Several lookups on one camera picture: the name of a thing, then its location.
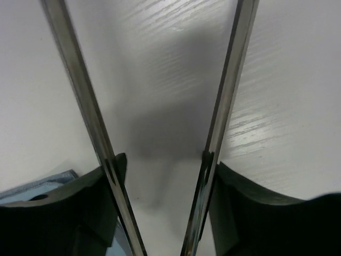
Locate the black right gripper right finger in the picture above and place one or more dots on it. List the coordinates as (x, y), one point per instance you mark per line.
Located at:
(249, 219)

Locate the striped cloth placemat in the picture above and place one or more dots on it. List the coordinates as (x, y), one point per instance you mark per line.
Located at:
(34, 188)

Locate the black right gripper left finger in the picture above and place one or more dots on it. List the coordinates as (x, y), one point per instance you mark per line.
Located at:
(53, 221)

